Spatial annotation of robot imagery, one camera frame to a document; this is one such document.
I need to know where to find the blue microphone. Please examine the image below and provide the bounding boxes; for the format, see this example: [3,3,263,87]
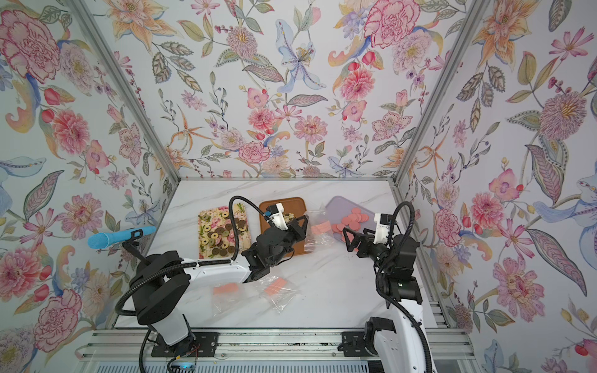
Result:
[87,226,156,250]

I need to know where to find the black microphone stand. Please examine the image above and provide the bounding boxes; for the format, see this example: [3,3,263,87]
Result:
[121,229,151,266]

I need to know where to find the poured star cookies pile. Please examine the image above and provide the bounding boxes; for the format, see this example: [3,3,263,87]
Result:
[283,213,295,223]

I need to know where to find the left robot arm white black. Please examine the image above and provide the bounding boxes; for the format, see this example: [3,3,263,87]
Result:
[114,216,309,351]

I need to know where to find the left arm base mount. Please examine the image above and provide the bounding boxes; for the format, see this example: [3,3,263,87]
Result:
[151,332,220,358]

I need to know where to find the lilac plastic tray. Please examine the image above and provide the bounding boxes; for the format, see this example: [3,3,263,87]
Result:
[325,196,390,243]

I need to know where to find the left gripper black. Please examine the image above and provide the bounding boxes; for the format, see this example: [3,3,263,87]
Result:
[268,214,311,266]

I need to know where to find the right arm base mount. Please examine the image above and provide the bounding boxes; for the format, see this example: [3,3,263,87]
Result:
[337,317,396,357]

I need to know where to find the ziploc bag round cookies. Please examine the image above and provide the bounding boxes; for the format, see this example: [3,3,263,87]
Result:
[211,283,250,316]

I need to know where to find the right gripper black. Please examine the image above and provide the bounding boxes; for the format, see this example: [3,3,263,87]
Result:
[346,227,396,278]

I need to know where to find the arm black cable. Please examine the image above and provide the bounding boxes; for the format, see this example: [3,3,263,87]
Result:
[115,195,267,373]
[375,201,435,373]

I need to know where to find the ziploc bag beige cookies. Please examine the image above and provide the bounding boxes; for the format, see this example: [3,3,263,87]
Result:
[257,276,299,313]

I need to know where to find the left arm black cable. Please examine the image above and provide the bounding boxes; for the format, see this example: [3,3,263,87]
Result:
[115,195,267,373]

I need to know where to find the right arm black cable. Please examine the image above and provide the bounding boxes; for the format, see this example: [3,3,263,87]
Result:
[375,201,435,373]

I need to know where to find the floral yellow tray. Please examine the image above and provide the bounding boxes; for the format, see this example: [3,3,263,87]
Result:
[197,203,253,260]

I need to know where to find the poured pink cookies pile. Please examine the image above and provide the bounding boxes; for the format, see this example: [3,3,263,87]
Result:
[331,208,370,233]

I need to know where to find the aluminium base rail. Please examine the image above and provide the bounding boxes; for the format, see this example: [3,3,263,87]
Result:
[75,328,475,362]

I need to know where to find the brown wooden tray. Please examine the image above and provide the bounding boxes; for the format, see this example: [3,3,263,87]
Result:
[258,196,308,256]

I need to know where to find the ziploc bag pink cookies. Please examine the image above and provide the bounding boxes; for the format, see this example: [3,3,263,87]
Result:
[304,205,335,253]

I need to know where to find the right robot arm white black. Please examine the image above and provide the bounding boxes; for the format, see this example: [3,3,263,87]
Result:
[338,228,436,372]

